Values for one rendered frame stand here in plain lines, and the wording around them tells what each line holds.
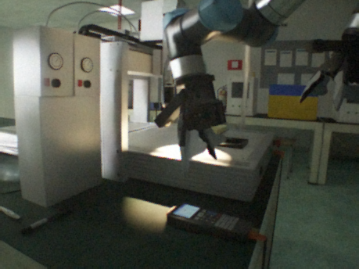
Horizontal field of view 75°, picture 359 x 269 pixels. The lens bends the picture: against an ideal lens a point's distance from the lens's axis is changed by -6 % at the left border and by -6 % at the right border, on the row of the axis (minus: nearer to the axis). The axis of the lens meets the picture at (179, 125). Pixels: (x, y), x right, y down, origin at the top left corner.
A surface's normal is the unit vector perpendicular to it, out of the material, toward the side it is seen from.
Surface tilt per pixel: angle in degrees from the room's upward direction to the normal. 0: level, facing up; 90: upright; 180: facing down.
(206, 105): 90
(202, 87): 90
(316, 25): 90
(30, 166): 90
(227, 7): 77
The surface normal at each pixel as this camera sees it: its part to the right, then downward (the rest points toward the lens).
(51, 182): 0.90, 0.08
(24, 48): -0.44, 0.11
